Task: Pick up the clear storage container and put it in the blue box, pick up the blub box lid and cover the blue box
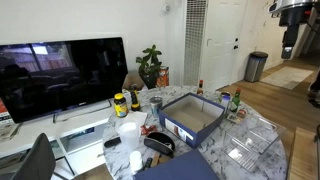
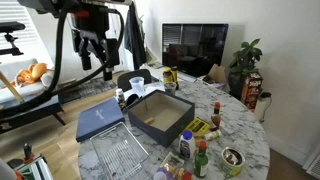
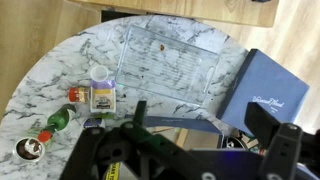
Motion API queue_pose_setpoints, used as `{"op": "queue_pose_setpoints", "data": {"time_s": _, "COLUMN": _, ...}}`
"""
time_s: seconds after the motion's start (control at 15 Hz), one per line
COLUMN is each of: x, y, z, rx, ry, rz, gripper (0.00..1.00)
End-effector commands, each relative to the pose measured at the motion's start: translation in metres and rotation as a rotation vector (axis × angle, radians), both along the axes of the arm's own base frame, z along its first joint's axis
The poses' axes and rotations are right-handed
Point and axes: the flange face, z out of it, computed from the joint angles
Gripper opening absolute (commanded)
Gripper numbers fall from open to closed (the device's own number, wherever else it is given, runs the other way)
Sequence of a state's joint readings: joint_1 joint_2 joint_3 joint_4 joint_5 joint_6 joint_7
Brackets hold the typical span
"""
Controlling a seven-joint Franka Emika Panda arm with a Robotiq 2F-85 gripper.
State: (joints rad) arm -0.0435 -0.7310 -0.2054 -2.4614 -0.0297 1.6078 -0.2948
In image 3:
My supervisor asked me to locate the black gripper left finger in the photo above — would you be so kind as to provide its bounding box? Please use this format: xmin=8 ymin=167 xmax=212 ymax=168
xmin=59 ymin=101 xmax=186 ymax=180

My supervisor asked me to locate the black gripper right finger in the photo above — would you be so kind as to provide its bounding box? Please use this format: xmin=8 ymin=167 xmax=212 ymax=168
xmin=244 ymin=102 xmax=320 ymax=180

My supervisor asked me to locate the clear plastic storage container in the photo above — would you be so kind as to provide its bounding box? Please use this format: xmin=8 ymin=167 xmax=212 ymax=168
xmin=115 ymin=25 xmax=220 ymax=105

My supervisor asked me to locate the blue cardboard box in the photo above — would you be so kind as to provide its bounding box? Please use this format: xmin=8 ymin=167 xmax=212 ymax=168
xmin=143 ymin=116 xmax=266 ymax=155

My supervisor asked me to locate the yellow labelled packet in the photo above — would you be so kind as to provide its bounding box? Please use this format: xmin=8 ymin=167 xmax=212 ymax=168
xmin=105 ymin=163 xmax=120 ymax=180

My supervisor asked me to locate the small blue labelled packet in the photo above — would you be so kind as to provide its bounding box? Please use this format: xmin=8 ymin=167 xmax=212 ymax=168
xmin=83 ymin=118 xmax=105 ymax=129

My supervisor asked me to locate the white bottle purple cap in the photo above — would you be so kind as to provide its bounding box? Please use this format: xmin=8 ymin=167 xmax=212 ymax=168
xmin=90 ymin=65 xmax=116 ymax=113

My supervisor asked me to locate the green glass bottle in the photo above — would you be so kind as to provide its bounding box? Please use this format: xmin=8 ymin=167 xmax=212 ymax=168
xmin=37 ymin=104 xmax=76 ymax=143

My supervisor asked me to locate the open tin can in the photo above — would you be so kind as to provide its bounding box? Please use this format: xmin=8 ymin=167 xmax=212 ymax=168
xmin=13 ymin=137 xmax=46 ymax=162

